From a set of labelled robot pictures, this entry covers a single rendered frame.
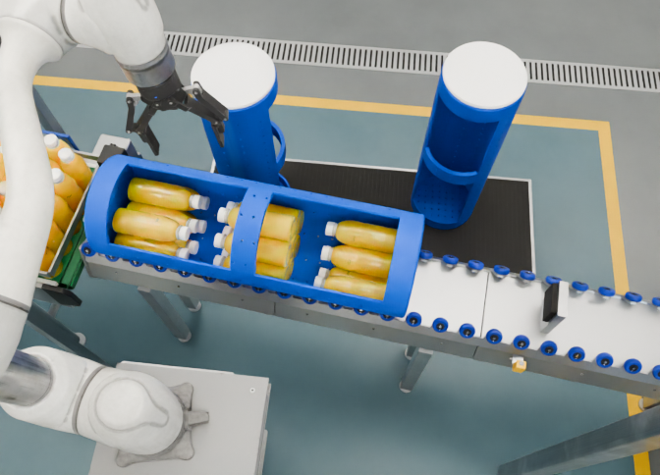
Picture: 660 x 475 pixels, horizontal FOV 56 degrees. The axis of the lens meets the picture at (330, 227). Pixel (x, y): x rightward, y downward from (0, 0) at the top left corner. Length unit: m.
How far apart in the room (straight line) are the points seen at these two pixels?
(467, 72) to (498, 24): 1.68
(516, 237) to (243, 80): 1.43
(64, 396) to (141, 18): 0.79
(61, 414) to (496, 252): 1.94
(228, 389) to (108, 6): 0.97
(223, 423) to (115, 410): 0.32
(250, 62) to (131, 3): 1.15
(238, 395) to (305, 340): 1.17
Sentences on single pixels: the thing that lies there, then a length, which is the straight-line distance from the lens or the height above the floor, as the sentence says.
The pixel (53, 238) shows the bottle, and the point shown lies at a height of 1.01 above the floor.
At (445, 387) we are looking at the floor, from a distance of 2.72.
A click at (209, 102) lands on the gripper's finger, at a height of 1.71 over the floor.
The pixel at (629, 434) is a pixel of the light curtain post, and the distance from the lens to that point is 1.58.
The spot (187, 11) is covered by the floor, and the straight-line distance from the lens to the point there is 3.84.
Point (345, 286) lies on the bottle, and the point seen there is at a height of 1.09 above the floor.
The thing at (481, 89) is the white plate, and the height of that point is 1.04.
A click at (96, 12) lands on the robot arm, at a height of 1.95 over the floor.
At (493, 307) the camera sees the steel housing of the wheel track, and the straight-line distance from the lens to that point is 1.85.
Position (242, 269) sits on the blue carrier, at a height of 1.15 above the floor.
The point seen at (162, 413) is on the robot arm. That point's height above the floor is 1.28.
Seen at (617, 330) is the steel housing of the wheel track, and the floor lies 0.93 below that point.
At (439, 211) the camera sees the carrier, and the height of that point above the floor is 0.16.
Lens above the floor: 2.62
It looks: 64 degrees down
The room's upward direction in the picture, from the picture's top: straight up
